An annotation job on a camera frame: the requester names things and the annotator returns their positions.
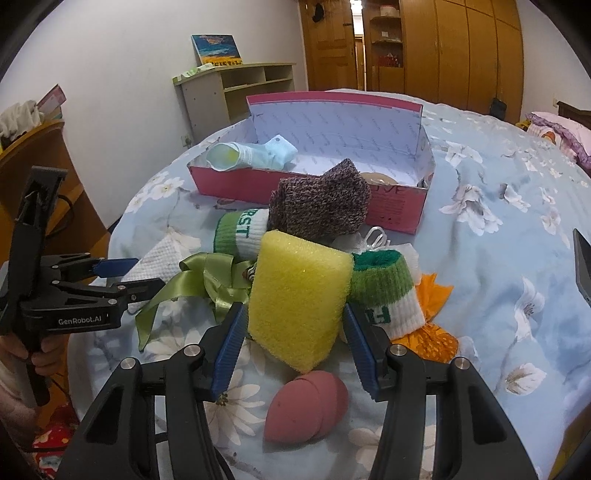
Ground beige open shelf unit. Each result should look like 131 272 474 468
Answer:
173 62 296 144

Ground wooden desk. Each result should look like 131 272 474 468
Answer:
0 121 112 296

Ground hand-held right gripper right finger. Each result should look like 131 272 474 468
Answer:
342 305 552 480

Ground yellow sponge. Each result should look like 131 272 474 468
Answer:
248 229 355 374

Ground cartoon print pillow towel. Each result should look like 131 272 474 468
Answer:
526 124 561 146

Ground orange patterned cloth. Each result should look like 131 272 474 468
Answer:
392 272 459 365

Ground green white wipes packet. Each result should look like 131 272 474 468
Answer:
172 65 215 86

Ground green ribbon bow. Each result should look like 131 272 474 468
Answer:
135 251 257 352

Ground person's left hand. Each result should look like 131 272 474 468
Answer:
0 333 64 384

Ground person's left forearm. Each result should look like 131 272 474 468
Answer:
0 367 38 455

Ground white crumpled cloth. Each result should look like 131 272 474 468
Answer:
0 100 44 139

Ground person's red patterned clothing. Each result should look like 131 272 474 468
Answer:
30 401 86 480

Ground dark wooden headboard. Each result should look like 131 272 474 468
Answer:
556 100 591 130

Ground lilac ruffled pillow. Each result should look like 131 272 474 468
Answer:
529 112 591 172

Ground white waffle cloth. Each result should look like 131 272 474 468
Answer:
121 229 204 283

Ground black phone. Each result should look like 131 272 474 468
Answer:
573 228 591 305

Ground brown knit sock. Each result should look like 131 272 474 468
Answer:
268 158 372 244

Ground blue landscape painting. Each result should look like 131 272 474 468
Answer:
191 34 244 66

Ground green white striped sock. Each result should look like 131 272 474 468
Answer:
213 209 271 259
348 247 426 341

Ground pink cardboard box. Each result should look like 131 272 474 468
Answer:
186 91 436 234

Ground blue floral bedsheet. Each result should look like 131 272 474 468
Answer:
92 88 591 480

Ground white organza pouch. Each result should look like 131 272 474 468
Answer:
330 224 419 259

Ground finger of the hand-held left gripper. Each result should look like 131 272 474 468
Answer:
41 253 140 283
52 277 166 309

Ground light blue sock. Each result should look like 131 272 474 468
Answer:
205 134 298 172

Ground black cable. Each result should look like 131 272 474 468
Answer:
55 195 75 232

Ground pink book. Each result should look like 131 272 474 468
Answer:
34 84 68 116

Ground pink egg-shaped makeup sponge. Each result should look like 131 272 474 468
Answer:
263 370 350 446

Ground wooden door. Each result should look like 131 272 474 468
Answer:
299 0 356 92

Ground wooden wardrobe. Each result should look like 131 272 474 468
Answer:
362 0 525 123

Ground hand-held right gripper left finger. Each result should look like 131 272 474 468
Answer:
55 302 250 480

